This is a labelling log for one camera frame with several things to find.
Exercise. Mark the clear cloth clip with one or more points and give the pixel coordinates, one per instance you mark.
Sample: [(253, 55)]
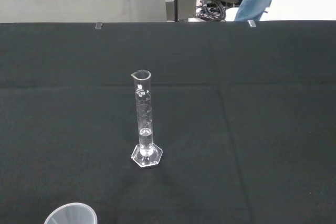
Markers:
[(251, 23), (98, 25)]

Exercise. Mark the clear plastic funnel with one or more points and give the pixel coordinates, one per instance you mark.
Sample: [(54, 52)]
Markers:
[(71, 214)]

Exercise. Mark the black bench cloth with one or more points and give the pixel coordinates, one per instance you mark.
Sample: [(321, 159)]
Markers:
[(236, 129)]

